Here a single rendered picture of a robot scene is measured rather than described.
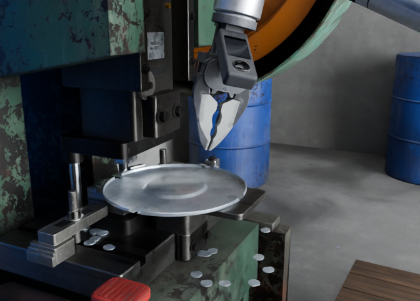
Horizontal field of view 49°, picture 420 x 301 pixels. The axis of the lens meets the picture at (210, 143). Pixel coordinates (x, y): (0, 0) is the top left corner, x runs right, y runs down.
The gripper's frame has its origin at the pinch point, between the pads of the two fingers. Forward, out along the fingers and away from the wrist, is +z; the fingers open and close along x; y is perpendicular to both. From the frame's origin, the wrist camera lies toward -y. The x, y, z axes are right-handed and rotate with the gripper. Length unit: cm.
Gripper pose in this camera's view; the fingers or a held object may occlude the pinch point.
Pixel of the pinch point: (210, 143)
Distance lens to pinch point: 74.6
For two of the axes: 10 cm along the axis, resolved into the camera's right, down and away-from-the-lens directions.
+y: -2.4, -2.5, 9.4
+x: -9.5, -1.6, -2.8
